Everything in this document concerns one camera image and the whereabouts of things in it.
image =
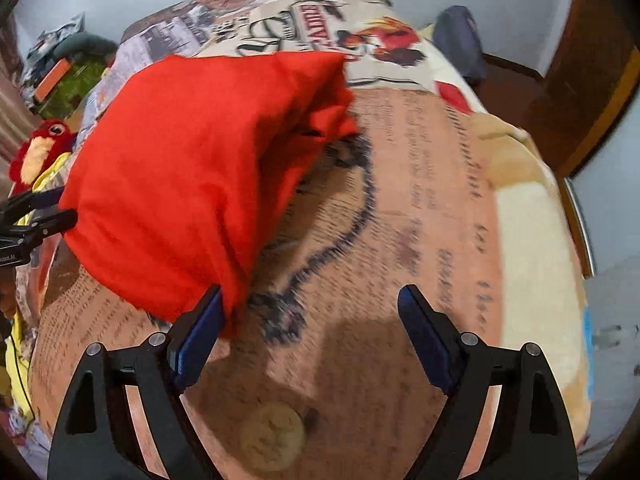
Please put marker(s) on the yellow cloth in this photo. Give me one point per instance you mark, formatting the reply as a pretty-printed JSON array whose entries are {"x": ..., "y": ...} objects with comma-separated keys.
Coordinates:
[{"x": 32, "y": 281}]

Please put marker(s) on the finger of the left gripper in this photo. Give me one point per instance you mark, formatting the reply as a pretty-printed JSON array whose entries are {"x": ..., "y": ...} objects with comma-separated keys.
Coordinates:
[
  {"x": 34, "y": 234},
  {"x": 17, "y": 206}
]

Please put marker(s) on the green bag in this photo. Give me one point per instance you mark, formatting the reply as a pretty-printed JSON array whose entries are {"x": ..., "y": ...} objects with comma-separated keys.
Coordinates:
[{"x": 73, "y": 87}]

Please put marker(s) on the red parrot plush toy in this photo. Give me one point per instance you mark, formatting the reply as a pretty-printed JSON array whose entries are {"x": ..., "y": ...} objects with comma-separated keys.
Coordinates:
[{"x": 51, "y": 139}]

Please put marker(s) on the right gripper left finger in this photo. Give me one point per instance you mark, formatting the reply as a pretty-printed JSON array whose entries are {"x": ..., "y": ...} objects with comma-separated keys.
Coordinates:
[{"x": 94, "y": 436}]

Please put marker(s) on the dark blue bag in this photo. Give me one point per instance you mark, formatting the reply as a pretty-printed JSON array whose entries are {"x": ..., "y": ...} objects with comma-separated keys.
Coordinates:
[{"x": 455, "y": 35}]

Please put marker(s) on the orange box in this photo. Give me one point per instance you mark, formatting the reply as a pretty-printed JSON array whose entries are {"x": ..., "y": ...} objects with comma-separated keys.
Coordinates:
[{"x": 56, "y": 73}]

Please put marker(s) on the red jacket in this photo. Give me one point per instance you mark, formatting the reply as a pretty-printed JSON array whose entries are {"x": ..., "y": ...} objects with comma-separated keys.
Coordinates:
[{"x": 189, "y": 171}]

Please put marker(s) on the dark grey plush pile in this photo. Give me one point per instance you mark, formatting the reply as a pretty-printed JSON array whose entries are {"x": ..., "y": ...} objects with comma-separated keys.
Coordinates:
[{"x": 85, "y": 43}]

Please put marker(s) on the beige fleece blanket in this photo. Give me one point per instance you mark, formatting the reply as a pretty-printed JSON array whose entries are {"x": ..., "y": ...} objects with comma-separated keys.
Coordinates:
[{"x": 543, "y": 289}]

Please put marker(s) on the wooden door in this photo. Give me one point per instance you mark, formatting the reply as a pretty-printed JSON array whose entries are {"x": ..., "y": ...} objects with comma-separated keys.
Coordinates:
[{"x": 570, "y": 110}]

